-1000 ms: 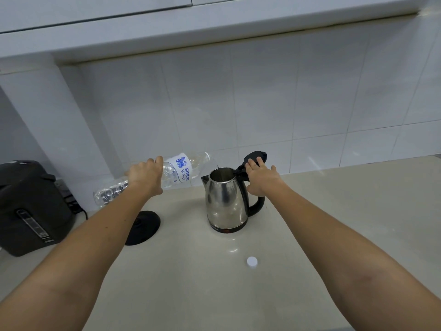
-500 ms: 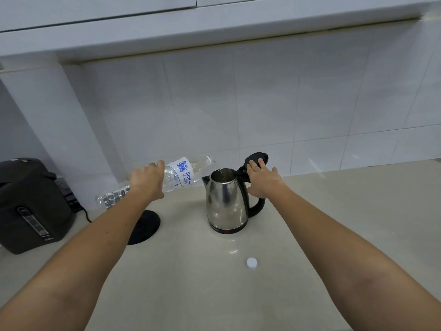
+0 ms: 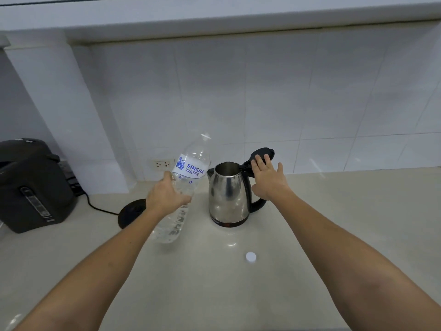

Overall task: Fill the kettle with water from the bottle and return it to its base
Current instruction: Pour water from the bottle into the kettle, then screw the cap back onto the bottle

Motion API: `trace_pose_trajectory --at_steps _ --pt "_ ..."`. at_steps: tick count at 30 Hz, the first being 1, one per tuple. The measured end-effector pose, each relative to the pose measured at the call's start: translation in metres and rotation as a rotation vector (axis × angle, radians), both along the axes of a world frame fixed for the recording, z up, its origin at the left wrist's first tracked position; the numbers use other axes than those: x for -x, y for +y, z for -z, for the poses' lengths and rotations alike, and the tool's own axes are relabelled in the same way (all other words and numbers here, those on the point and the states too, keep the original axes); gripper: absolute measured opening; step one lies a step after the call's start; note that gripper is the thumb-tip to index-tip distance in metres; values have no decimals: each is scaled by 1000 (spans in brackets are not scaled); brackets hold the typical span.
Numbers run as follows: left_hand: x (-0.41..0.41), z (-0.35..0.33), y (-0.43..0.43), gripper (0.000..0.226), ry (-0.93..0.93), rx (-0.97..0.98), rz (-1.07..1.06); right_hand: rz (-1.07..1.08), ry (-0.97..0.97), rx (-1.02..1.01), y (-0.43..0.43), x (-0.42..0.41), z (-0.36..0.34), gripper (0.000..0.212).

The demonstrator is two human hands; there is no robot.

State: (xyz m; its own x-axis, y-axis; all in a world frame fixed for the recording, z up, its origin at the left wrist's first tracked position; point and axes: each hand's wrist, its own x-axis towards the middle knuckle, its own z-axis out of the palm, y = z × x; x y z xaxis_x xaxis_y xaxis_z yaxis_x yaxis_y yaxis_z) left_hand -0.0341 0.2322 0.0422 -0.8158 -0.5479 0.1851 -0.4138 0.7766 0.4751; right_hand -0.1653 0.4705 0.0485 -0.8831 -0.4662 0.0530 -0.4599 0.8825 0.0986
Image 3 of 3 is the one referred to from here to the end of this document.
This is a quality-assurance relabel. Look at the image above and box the person's left forearm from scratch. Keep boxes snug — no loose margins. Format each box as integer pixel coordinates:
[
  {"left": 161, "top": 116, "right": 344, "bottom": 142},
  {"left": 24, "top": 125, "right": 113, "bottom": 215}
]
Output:
[{"left": 12, "top": 205, "right": 169, "bottom": 331}]

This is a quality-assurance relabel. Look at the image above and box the person's right hand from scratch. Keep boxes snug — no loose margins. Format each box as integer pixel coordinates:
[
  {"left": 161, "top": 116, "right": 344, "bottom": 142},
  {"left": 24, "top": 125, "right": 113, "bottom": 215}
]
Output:
[{"left": 251, "top": 154, "right": 294, "bottom": 201}]

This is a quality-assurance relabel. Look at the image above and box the white overhead shelf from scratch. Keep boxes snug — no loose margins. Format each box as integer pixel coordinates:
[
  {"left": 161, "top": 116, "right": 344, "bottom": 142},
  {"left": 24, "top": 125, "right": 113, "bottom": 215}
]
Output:
[{"left": 0, "top": 0, "right": 441, "bottom": 46}]

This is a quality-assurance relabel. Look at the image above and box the black power cord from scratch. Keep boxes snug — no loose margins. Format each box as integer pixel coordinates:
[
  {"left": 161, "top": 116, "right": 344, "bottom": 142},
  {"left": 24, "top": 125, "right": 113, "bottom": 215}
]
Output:
[{"left": 67, "top": 176, "right": 120, "bottom": 216}]

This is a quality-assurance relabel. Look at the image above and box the black round kettle base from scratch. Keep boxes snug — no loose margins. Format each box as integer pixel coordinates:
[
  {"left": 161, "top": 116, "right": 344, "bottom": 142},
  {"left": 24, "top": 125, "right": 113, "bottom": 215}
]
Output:
[{"left": 118, "top": 199, "right": 147, "bottom": 230}]

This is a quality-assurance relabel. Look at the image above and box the clear plastic water bottle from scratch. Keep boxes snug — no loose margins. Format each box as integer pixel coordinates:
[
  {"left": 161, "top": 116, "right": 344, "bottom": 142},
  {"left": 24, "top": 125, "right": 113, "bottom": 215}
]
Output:
[{"left": 149, "top": 133, "right": 213, "bottom": 245}]

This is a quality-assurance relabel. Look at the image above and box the person's right forearm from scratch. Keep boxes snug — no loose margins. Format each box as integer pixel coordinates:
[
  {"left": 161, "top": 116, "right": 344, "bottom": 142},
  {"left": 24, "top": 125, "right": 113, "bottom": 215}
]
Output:
[{"left": 265, "top": 189, "right": 441, "bottom": 331}]

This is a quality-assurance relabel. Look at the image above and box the person's left hand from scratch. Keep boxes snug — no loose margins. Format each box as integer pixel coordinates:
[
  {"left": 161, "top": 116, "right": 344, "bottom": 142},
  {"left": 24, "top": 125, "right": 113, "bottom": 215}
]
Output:
[{"left": 146, "top": 171, "right": 193, "bottom": 217}]

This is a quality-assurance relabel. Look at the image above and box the stainless steel electric kettle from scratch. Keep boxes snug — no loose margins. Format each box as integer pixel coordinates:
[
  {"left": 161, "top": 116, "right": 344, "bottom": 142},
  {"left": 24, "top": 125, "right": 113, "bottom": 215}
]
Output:
[{"left": 207, "top": 147, "right": 275, "bottom": 227}]

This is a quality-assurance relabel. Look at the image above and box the black hot water dispenser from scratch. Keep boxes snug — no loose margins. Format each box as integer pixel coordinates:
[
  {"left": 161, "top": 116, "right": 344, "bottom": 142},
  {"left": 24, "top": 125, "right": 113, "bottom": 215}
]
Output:
[{"left": 0, "top": 138, "right": 79, "bottom": 234}]

